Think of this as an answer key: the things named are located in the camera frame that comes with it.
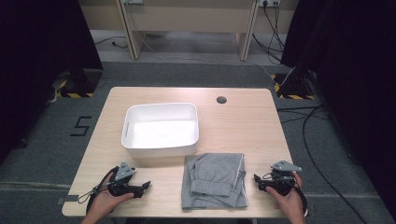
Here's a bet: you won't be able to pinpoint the person's right hand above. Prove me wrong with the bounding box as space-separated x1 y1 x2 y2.
265 171 304 218

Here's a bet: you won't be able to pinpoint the white plastic bin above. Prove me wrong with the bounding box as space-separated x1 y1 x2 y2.
120 102 200 159

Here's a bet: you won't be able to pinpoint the bundle of black hanging cables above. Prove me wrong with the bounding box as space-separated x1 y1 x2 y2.
251 1 287 64

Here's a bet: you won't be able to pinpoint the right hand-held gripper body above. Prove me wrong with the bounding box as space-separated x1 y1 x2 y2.
262 160 304 197

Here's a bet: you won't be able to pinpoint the long black floor cable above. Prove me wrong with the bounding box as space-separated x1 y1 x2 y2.
276 104 370 224

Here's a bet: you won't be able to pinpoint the dark curtain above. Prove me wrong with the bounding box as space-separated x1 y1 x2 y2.
0 0 105 164
280 0 396 216

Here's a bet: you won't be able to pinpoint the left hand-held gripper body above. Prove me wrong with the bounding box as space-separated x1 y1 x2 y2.
106 161 138 198

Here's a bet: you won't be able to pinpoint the black gripper strap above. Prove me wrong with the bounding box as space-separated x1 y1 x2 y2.
291 174 310 218
77 165 120 216

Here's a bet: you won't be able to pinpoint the grey pants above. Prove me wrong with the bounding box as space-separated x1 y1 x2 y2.
180 152 249 210

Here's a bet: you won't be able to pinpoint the black right gripper strap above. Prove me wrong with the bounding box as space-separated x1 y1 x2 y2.
291 174 310 218

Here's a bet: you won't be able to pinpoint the person's left hand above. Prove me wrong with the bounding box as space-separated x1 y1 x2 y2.
88 172 135 218

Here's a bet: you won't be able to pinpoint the black left gripper strap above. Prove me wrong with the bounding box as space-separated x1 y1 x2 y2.
77 165 120 216

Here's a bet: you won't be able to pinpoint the beige wooden desk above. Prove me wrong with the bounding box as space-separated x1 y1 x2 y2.
78 0 301 62

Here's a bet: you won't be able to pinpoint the black stand base striped tape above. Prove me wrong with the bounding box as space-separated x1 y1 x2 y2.
270 70 316 101
50 68 103 99

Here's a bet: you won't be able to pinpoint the short black cable with plug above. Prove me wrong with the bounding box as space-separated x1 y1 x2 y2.
93 35 129 50

